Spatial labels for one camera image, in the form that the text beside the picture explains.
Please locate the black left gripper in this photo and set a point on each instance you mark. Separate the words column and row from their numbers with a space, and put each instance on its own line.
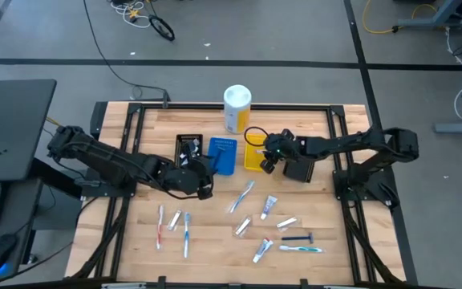
column 199, row 178

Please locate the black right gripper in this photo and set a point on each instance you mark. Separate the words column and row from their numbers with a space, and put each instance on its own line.
column 279, row 148

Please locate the silver nail clipper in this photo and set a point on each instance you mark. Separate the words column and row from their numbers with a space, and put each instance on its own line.
column 243, row 226
column 174, row 220
column 259, row 152
column 286, row 222

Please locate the white blue toothpaste tube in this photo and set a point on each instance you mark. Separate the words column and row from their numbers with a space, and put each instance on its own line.
column 183, row 156
column 269, row 206
column 194, row 147

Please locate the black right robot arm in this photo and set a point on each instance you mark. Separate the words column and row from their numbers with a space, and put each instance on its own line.
column 335, row 144

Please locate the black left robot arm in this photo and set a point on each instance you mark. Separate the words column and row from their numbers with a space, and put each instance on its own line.
column 106, row 158

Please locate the yellow plastic basket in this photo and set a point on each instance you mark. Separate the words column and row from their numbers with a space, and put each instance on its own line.
column 251, row 160

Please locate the blue plastic basket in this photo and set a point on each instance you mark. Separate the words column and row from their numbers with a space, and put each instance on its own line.
column 229, row 160

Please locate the black basket with toothpaste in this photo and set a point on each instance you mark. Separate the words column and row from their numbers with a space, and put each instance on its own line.
column 189, row 136

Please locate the black basket with toothbrushes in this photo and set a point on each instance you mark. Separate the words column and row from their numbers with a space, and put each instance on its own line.
column 297, row 173

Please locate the white yellow wipes canister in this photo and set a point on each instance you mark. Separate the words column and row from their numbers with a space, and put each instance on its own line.
column 237, row 112

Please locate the dark keyboard desk surface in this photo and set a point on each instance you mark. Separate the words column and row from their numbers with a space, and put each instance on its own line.
column 18, row 208

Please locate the dark grey desk top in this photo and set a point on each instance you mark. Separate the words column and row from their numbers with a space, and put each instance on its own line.
column 14, row 132

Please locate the grey desk foot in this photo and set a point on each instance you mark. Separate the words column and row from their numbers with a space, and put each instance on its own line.
column 459, row 128

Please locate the grey stand base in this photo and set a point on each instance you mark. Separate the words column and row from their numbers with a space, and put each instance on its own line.
column 435, row 22

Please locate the black computer mouse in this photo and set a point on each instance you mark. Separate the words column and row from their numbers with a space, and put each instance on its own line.
column 0, row 251

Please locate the black table corner bracket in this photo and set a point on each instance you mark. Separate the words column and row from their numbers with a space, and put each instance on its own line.
column 98, row 120

